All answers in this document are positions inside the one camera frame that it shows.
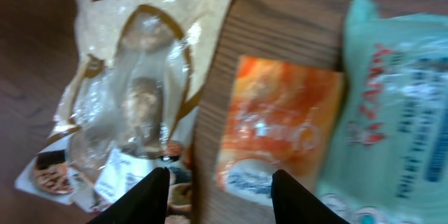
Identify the teal wet wipes pack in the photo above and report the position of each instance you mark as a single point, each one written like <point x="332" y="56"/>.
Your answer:
<point x="387" y="160"/>

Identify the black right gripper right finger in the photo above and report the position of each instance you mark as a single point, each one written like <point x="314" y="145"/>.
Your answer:
<point x="294" y="204"/>

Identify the orange small box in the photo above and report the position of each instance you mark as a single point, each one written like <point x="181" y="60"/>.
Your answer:
<point x="280" y="116"/>

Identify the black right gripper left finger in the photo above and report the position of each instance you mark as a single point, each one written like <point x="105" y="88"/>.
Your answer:
<point x="145" y="203"/>

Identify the beige snack pouch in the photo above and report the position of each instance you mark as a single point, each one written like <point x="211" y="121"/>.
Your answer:
<point x="132" y="105"/>

